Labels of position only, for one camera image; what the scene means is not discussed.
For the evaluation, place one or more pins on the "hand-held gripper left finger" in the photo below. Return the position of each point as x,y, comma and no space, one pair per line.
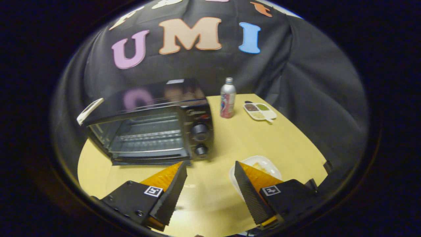
172,194

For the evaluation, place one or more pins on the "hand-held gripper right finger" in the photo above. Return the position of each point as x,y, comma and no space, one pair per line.
250,196

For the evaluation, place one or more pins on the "yellow bread roll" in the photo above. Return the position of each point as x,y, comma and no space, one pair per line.
260,167

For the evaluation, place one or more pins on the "black toaster oven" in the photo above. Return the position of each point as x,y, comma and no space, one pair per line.
197,115

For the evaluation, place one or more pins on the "white square plate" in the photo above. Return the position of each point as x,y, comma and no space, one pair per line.
271,166

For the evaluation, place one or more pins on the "white compartment tray with grains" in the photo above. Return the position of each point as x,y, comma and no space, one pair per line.
260,112

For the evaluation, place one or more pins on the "silver and pink drink bottle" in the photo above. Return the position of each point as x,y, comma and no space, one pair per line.
227,102

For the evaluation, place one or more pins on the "white power strip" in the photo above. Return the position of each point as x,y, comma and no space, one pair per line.
88,110

